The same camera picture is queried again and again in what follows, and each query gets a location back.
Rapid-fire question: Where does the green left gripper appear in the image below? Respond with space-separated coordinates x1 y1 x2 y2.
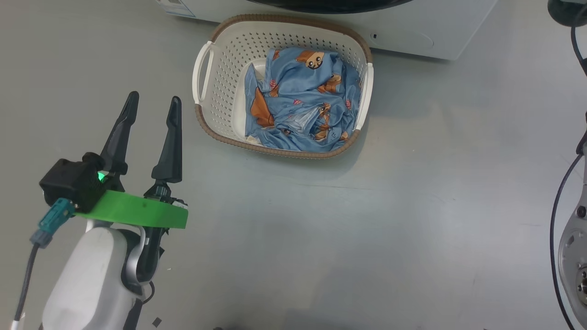
76 91 189 229

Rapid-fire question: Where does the blue cartoon print garment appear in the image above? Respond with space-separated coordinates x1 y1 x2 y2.
244 47 363 153

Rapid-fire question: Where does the dark round washing machine door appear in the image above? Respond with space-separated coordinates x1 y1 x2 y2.
247 0 414 14

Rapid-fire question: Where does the cream perforated laundry basket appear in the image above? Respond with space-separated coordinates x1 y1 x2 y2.
192 14 374 159

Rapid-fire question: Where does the white washing machine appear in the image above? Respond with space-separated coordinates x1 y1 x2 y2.
155 0 498 61

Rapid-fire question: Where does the blue energy label sticker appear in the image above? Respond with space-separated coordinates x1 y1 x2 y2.
156 0 196 18

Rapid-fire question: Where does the left camera cable teal plug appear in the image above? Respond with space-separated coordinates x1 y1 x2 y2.
10 198 77 330

